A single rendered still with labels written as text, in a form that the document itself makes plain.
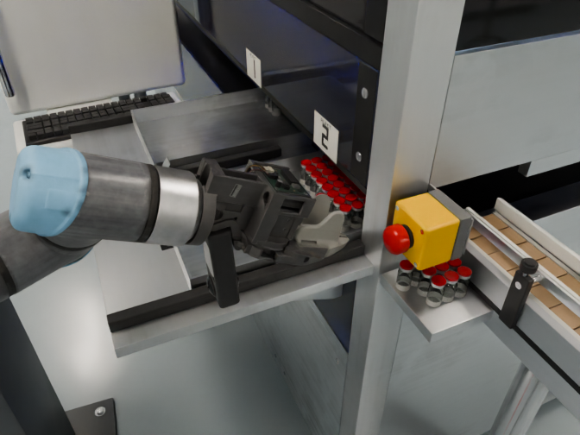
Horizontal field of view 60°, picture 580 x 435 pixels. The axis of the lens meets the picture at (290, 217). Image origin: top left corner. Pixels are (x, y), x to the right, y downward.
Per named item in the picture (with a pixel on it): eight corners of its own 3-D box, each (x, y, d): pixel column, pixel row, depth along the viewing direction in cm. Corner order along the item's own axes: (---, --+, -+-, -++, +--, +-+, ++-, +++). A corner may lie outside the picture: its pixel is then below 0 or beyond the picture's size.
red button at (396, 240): (400, 237, 70) (405, 214, 68) (418, 255, 67) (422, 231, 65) (377, 244, 69) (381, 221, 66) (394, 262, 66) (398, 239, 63)
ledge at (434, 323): (451, 258, 84) (453, 249, 82) (507, 312, 74) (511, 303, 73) (379, 282, 79) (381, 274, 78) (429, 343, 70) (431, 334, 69)
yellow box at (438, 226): (430, 228, 74) (438, 187, 70) (462, 258, 69) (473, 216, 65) (386, 241, 72) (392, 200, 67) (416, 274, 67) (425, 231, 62)
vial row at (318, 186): (308, 178, 99) (308, 158, 96) (352, 230, 86) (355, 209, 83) (298, 180, 98) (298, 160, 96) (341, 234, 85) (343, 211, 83)
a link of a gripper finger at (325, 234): (377, 222, 58) (312, 212, 53) (354, 262, 61) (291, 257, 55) (363, 207, 60) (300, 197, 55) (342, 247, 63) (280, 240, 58)
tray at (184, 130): (267, 98, 129) (267, 85, 127) (312, 144, 110) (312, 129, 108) (133, 123, 118) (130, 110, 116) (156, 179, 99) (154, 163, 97)
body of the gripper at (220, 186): (323, 203, 52) (217, 185, 45) (290, 267, 55) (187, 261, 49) (293, 167, 57) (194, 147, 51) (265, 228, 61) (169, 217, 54)
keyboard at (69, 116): (169, 97, 148) (168, 89, 147) (184, 116, 138) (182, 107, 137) (22, 125, 134) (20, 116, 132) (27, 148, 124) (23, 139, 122)
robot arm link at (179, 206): (143, 259, 46) (128, 211, 52) (189, 262, 49) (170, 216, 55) (167, 191, 43) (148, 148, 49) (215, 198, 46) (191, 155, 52)
